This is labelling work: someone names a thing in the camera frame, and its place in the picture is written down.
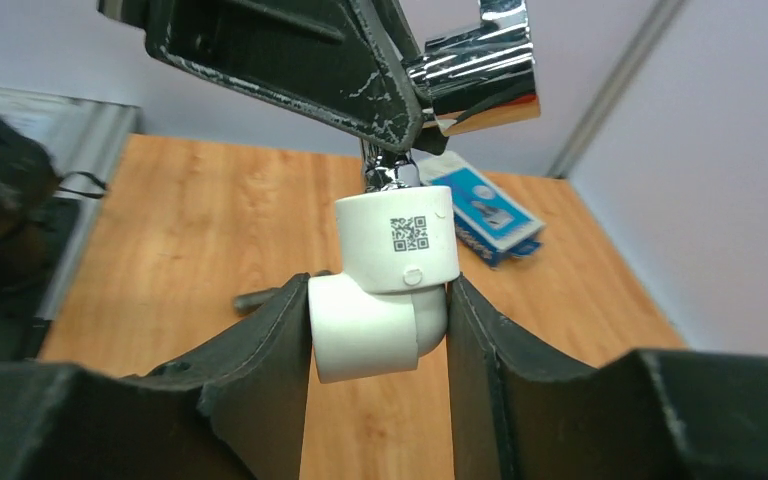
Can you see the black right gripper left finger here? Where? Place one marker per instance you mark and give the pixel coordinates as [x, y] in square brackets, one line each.
[232, 408]

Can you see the aluminium frame rail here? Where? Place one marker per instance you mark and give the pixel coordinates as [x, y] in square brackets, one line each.
[58, 155]

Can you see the white PVC elbow fitting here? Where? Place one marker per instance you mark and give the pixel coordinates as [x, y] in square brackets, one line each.
[387, 307]

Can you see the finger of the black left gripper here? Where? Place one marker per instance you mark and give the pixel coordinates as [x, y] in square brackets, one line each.
[337, 62]

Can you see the blue Harry's razor box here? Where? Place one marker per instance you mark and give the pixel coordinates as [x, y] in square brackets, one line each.
[487, 220]

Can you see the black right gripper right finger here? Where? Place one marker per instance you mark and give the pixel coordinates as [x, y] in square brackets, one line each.
[522, 409]

